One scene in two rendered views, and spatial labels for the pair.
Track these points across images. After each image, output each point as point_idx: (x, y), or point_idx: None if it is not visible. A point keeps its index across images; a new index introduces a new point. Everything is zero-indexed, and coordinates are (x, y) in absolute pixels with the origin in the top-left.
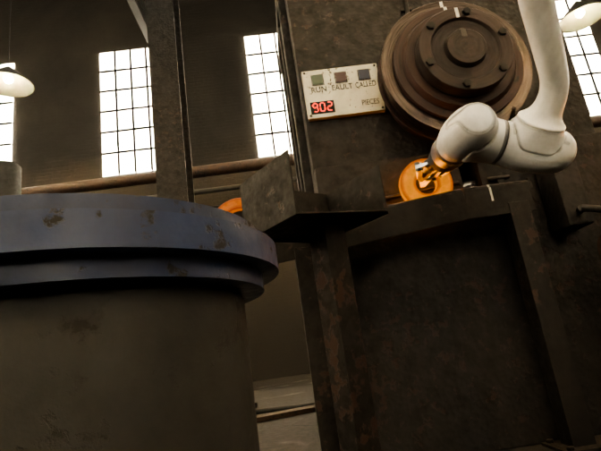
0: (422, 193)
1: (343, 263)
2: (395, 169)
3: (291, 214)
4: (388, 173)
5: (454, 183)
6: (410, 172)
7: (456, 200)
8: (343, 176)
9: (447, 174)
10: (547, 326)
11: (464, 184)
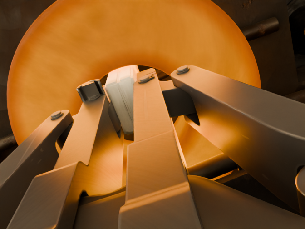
0: (125, 167)
1: None
2: (30, 11)
3: None
4: (8, 32)
5: (260, 34)
6: (41, 83)
7: (277, 199)
8: None
9: (235, 53)
10: None
11: (290, 5)
